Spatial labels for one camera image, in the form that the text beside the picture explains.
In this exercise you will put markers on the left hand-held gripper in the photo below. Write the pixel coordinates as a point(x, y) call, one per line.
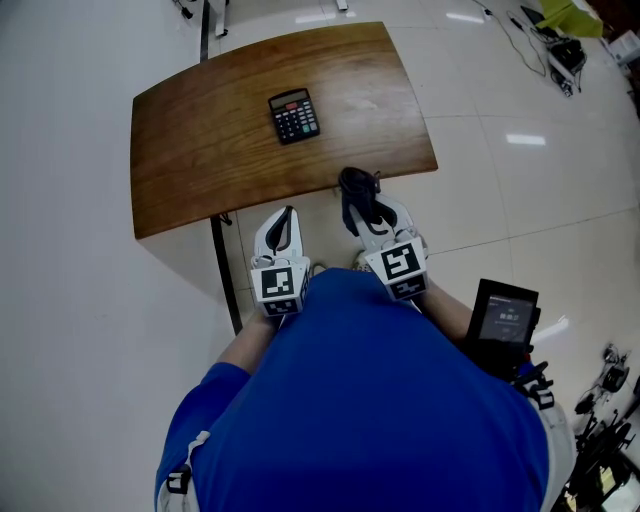
point(277, 285)

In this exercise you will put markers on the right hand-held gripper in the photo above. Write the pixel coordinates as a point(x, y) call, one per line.
point(400, 267)

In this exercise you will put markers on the dark cloth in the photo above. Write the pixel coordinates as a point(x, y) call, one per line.
point(357, 192)

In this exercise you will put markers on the black calculator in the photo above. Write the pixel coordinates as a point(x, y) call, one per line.
point(294, 117)

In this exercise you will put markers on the person's left forearm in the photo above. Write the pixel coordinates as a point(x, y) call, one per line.
point(247, 342)

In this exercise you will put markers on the person's right forearm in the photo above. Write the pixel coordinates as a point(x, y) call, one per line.
point(447, 310)

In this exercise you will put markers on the person's right shoe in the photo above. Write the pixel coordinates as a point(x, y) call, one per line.
point(360, 262)

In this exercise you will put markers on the person's shoe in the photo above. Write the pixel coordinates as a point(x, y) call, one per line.
point(360, 262)
point(318, 268)

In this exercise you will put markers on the person's left shoe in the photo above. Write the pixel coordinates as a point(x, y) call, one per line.
point(318, 268)

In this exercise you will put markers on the black metal table leg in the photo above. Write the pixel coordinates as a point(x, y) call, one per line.
point(226, 218)

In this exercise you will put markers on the black screen device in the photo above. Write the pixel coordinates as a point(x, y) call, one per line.
point(505, 320)

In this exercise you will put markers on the person's blue shirt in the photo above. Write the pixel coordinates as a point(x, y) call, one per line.
point(360, 400)

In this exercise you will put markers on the black equipment box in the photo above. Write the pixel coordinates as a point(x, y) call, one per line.
point(567, 57)

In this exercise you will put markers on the green fabric sheet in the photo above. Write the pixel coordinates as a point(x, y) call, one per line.
point(572, 17)

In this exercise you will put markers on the black stand equipment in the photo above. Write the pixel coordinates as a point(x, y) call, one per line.
point(605, 440)

